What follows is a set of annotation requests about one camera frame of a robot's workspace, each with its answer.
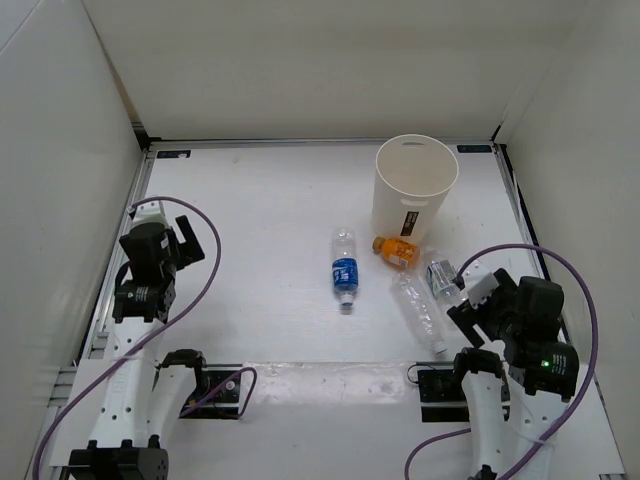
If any small green label water bottle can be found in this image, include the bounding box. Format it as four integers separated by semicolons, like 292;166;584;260
426;250;460;301

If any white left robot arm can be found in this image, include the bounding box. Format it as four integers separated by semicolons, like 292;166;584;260
68;210;211;479

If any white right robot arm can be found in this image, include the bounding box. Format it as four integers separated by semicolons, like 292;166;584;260
447;262;579;479

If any white plastic bin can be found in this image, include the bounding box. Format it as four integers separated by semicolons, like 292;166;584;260
371;134;459;244

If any clear crushed plastic bottle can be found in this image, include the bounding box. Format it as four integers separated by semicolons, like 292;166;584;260
390;272;447;356

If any orange juice bottle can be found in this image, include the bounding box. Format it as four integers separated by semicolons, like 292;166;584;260
372;236;420;269

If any blue label plastic bottle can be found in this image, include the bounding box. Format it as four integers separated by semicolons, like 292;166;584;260
331;228;359;310

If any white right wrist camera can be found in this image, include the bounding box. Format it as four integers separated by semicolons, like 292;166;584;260
454;263;499;309

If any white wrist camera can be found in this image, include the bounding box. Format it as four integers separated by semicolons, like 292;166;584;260
128;200;169;229
454;263;499;309

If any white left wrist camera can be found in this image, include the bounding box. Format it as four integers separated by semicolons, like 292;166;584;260
128;200;169;229

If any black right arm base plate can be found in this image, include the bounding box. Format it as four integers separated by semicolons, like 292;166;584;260
417;369;469;423

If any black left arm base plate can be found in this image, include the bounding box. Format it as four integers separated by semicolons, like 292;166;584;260
180;364;242;420

